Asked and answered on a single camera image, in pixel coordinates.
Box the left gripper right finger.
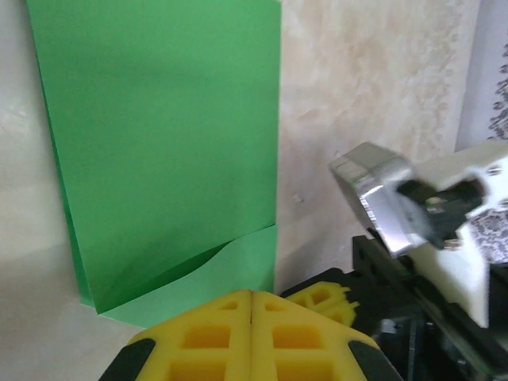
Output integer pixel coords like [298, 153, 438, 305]
[252, 291, 402, 381]

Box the green paper sheet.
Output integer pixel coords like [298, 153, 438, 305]
[25, 0, 283, 330]

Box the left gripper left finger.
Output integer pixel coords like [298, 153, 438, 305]
[102, 289, 253, 381]

